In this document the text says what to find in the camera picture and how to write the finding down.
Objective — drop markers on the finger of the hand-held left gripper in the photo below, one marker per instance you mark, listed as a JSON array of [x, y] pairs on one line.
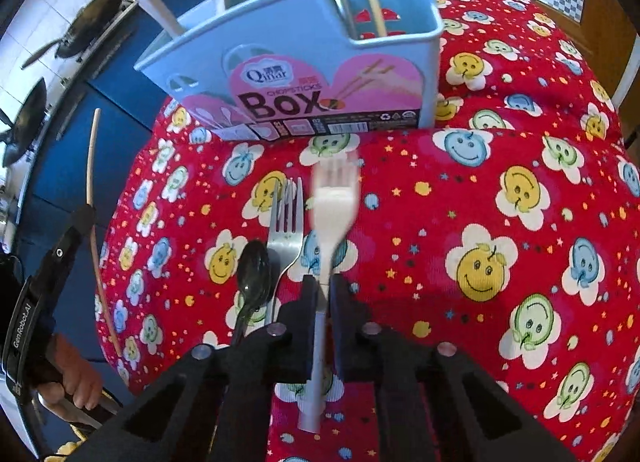
[[65, 247]]

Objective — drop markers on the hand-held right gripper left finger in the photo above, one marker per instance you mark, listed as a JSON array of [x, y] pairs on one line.
[[310, 322]]

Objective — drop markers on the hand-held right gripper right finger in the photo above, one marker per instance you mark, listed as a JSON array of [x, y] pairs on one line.
[[345, 322]]

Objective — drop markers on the white plastic fork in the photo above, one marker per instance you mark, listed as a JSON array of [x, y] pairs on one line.
[[332, 212]]

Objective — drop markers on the white plastic utensil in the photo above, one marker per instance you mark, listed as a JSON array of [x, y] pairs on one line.
[[155, 4]]

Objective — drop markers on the light blue utensil holder box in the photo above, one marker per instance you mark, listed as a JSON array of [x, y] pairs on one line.
[[300, 41]]

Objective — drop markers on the person's left hand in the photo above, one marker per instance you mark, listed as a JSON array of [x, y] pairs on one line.
[[80, 377]]

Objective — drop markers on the black plastic spoon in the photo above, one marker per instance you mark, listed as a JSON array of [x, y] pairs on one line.
[[252, 277]]

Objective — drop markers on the metal fork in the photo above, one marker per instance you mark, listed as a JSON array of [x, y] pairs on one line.
[[285, 242]]

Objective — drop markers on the blue kitchen counter cabinets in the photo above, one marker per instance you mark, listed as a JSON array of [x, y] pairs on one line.
[[130, 96]]

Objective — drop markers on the red smiley flower tablecloth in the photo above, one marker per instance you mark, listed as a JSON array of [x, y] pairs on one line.
[[450, 192]]

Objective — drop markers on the wooden door with checkered glass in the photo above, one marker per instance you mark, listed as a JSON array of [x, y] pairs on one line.
[[600, 16]]

